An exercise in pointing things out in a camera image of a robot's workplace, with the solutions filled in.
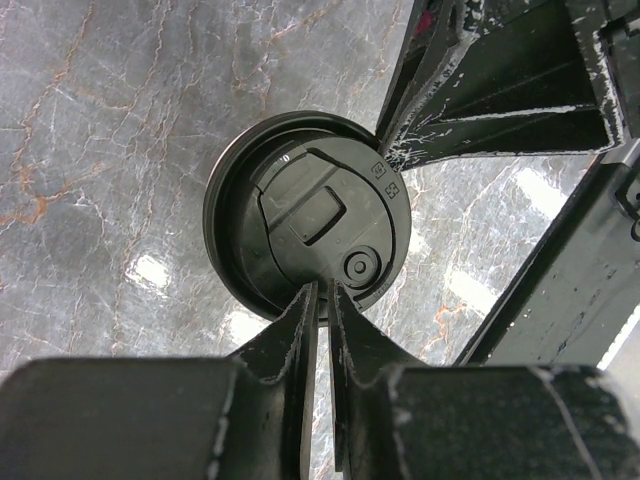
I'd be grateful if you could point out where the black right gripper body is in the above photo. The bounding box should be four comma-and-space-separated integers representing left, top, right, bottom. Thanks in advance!
564, 0, 640, 166

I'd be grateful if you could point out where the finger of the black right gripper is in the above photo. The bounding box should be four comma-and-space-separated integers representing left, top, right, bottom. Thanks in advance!
376, 1, 625, 170

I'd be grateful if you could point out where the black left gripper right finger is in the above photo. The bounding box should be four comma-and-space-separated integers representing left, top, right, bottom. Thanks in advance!
327, 280, 639, 479

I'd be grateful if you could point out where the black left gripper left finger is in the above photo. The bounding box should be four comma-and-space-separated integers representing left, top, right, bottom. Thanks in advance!
1, 283, 319, 479

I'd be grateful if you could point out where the black plastic cup lid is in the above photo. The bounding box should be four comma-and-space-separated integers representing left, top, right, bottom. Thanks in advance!
202, 110, 412, 320

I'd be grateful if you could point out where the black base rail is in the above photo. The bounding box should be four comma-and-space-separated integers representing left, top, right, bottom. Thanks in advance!
455, 141, 639, 369

